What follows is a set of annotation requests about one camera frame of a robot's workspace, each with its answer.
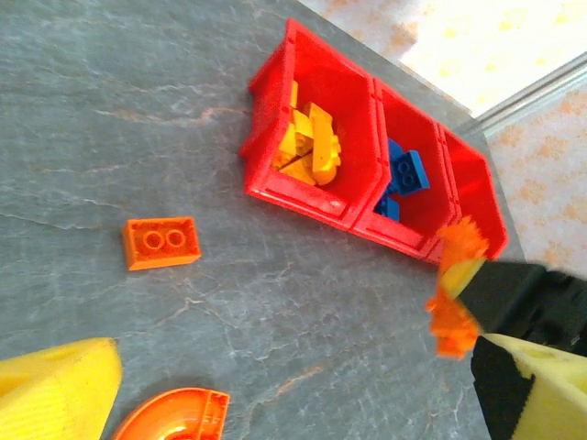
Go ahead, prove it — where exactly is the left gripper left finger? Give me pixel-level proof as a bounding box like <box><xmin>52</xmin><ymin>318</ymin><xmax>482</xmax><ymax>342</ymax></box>
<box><xmin>0</xmin><ymin>337</ymin><xmax>124</xmax><ymax>440</ymax></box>

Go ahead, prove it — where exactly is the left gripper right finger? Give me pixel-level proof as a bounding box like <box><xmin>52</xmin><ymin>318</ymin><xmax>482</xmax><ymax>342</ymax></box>
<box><xmin>471</xmin><ymin>333</ymin><xmax>587</xmax><ymax>440</ymax></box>

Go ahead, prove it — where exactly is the long orange lego piece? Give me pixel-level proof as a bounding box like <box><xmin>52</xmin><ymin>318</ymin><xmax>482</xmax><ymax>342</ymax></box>
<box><xmin>425</xmin><ymin>214</ymin><xmax>491</xmax><ymax>362</ymax></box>

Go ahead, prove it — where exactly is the blue lego brick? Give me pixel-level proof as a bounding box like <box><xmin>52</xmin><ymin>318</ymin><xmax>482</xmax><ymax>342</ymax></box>
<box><xmin>373</xmin><ymin>196</ymin><xmax>403</xmax><ymax>226</ymax></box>
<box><xmin>393</xmin><ymin>149</ymin><xmax>432</xmax><ymax>197</ymax></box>
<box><xmin>387</xmin><ymin>139</ymin><xmax>405</xmax><ymax>171</ymax></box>

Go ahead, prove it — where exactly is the yellow lego brick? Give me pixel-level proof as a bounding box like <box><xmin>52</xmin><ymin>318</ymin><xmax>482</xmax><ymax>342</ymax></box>
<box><xmin>273</xmin><ymin>153</ymin><xmax>321</xmax><ymax>188</ymax></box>
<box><xmin>288</xmin><ymin>80</ymin><xmax>301</xmax><ymax>121</ymax></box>
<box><xmin>278</xmin><ymin>112</ymin><xmax>317</xmax><ymax>158</ymax></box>
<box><xmin>304</xmin><ymin>103</ymin><xmax>344</xmax><ymax>187</ymax></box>

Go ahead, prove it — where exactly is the red plastic bin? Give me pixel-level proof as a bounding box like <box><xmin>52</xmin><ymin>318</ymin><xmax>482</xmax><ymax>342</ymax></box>
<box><xmin>424</xmin><ymin>122</ymin><xmax>510</xmax><ymax>268</ymax></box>
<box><xmin>351</xmin><ymin>77</ymin><xmax>460</xmax><ymax>252</ymax></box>
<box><xmin>238</xmin><ymin>17</ymin><xmax>385</xmax><ymax>231</ymax></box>

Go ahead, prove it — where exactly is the curved orange lego piece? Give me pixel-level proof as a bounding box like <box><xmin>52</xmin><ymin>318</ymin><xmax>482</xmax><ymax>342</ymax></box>
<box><xmin>111</xmin><ymin>387</ymin><xmax>231</xmax><ymax>440</ymax></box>

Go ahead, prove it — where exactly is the orange lego brick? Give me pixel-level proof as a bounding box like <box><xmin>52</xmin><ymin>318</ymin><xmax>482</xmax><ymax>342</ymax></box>
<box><xmin>120</xmin><ymin>215</ymin><xmax>203</xmax><ymax>272</ymax></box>

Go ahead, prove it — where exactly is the aluminium frame post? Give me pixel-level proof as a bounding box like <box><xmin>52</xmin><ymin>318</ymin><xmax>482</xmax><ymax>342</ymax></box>
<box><xmin>474</xmin><ymin>49</ymin><xmax>587</xmax><ymax>138</ymax></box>

